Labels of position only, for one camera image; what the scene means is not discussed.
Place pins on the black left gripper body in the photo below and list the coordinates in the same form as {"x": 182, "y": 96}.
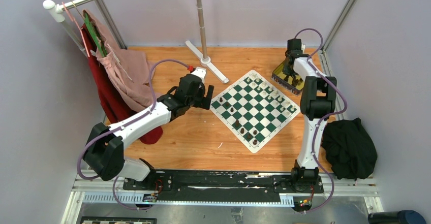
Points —
{"x": 198, "y": 95}

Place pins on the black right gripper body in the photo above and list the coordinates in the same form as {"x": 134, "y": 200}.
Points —
{"x": 287, "y": 70}

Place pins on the yellow tin box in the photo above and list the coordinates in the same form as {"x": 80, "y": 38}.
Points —
{"x": 286, "y": 77}

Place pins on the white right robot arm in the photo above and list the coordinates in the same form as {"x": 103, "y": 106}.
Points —
{"x": 317, "y": 101}

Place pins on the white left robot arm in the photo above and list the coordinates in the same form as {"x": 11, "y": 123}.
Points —
{"x": 104, "y": 151}

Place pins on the white chess piece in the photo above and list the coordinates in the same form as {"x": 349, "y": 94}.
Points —
{"x": 255, "y": 77}

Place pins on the green white chess mat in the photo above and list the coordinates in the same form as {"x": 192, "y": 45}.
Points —
{"x": 258, "y": 106}

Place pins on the white clothes rack stand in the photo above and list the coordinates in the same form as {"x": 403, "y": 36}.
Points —
{"x": 202, "y": 54}

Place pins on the pink cloth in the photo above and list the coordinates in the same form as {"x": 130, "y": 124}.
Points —
{"x": 128, "y": 70}

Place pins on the red cloth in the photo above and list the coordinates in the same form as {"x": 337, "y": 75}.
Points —
{"x": 112, "y": 103}

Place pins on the green hanger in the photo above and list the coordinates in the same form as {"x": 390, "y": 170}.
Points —
{"x": 94, "y": 33}

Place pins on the black cloth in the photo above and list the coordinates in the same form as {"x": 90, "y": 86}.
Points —
{"x": 349, "y": 149}

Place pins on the white rack bar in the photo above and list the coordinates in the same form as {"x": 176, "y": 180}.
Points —
{"x": 56, "y": 11}

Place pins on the dark blue cylinder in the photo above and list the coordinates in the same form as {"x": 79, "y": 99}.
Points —
{"x": 397, "y": 217}

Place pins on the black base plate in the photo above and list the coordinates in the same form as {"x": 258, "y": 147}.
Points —
{"x": 222, "y": 186}

